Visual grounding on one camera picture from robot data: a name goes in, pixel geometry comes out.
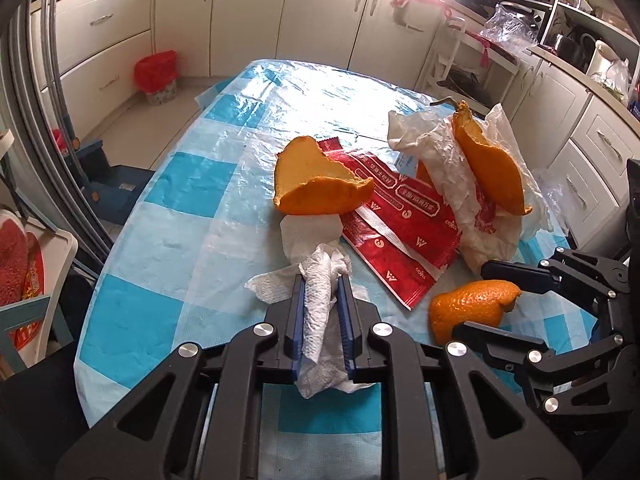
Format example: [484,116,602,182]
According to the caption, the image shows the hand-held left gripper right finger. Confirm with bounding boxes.
[336,275,585,480]

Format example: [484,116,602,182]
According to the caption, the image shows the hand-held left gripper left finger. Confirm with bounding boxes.
[54,274,307,480]

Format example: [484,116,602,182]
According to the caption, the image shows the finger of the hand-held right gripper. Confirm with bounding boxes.
[451,321,626,417]
[480,247,632,297]

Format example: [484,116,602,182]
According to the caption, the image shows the white paper towel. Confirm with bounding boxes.
[244,214,375,400]

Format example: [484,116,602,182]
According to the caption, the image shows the small orange peel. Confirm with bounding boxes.
[429,280,522,346]

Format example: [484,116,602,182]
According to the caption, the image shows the red snack wrapper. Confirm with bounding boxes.
[316,139,462,312]

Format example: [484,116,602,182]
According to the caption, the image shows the long orange peel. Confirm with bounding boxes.
[452,100,533,216]

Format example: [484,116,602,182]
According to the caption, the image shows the large curved orange peel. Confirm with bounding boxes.
[272,135,375,217]

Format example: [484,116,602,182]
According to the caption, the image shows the white plastic bag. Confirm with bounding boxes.
[387,102,553,273]

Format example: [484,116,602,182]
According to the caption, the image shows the blue checked plastic tablecloth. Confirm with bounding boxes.
[74,59,601,480]

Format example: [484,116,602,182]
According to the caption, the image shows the white drawer cabinet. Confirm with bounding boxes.
[520,50,640,261]

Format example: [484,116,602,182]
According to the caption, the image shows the black frying pan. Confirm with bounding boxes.
[430,69,498,110]

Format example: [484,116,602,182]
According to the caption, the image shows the blue step stool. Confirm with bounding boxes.
[75,140,156,223]

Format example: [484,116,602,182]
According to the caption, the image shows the white kettle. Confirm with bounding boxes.
[586,40,616,78]

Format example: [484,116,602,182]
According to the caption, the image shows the white shelf rack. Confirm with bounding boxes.
[415,15,521,116]

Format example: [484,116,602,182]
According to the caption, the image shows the clear crumpled plastic bag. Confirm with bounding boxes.
[480,2,541,53]

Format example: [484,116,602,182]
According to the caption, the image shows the white chair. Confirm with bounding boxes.
[0,205,81,381]

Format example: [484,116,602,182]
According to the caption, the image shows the bin with red bag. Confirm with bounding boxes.
[134,50,179,106]

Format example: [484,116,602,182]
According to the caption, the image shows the cream base cabinets with doors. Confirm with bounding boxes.
[152,0,446,91]

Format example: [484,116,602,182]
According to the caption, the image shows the grey refrigerator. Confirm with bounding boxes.
[0,0,116,281]

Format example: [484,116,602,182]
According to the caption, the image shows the cream drawer cabinet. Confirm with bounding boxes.
[30,0,156,126]

